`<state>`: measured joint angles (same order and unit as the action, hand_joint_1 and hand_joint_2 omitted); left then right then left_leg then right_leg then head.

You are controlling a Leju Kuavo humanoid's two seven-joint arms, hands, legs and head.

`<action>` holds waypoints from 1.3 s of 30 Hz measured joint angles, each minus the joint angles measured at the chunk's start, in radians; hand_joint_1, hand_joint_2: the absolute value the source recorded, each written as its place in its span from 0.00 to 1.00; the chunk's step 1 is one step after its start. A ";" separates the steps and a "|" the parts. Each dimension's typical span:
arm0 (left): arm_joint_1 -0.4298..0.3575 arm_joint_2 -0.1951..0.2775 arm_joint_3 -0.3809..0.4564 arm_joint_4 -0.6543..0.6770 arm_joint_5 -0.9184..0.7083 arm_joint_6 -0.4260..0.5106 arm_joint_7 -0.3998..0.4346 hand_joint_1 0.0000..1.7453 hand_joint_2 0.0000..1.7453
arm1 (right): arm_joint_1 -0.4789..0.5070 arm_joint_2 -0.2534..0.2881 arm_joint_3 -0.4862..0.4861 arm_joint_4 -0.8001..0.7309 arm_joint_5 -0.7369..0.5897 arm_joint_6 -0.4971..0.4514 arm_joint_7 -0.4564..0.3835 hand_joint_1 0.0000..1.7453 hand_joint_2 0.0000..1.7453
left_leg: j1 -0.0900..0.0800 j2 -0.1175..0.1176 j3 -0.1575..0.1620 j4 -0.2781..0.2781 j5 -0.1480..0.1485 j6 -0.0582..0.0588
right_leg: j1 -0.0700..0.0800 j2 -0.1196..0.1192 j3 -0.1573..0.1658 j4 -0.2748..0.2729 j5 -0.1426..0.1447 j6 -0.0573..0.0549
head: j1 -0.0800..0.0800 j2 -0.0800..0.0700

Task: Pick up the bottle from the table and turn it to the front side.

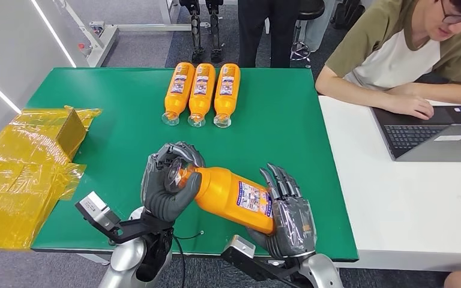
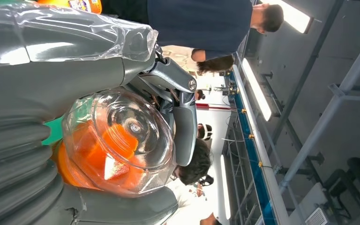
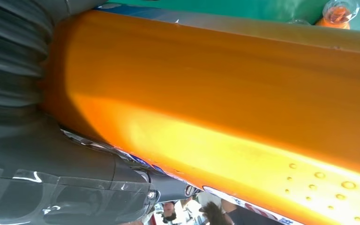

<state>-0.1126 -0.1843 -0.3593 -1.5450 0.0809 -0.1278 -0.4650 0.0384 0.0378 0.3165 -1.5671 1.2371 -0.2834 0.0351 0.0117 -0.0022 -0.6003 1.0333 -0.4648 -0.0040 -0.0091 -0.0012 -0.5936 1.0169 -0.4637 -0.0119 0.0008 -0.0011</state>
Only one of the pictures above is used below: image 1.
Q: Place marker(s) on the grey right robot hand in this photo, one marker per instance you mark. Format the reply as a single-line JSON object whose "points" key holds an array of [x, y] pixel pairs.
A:
{"points": [[294, 226]]}

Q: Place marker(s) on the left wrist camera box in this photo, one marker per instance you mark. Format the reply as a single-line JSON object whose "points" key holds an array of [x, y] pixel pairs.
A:
{"points": [[95, 212]]}

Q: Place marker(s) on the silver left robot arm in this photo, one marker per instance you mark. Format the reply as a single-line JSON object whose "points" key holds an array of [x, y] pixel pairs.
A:
{"points": [[125, 258]]}

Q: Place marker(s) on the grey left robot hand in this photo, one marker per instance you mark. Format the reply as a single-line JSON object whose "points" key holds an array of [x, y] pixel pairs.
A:
{"points": [[155, 194]]}

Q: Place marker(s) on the orange detergent bottle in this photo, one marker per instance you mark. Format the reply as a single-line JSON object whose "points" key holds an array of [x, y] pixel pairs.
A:
{"points": [[226, 94], [177, 92], [200, 94], [222, 194]]}

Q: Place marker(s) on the black robot leg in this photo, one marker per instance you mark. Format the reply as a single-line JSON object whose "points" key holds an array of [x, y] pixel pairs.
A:
{"points": [[196, 36], [214, 36]]}

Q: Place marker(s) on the grey table foot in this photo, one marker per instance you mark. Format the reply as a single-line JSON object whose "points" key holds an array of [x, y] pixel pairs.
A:
{"points": [[276, 262]]}

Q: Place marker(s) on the dark bag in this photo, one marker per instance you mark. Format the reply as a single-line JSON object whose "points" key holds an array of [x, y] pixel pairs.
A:
{"points": [[348, 12]]}

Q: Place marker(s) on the yellow film wrapped box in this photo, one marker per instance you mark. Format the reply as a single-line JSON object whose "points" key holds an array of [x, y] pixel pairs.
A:
{"points": [[15, 179]]}

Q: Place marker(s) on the black stool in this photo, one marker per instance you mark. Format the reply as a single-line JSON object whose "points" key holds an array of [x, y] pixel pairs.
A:
{"points": [[310, 8]]}

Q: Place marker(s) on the white metal floor frame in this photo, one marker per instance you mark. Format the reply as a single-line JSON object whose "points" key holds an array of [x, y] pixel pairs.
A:
{"points": [[103, 43]]}

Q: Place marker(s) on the person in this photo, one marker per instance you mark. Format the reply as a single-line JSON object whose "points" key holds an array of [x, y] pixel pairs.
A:
{"points": [[385, 55], [318, 28], [254, 31]]}

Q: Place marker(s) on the grey laptop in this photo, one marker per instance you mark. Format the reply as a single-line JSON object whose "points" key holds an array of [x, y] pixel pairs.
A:
{"points": [[413, 135]]}

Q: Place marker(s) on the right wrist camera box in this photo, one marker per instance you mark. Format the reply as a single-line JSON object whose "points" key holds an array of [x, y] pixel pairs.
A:
{"points": [[240, 250]]}

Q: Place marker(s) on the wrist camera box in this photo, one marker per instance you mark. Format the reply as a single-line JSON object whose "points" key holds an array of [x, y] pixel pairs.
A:
{"points": [[240, 250], [95, 212]]}

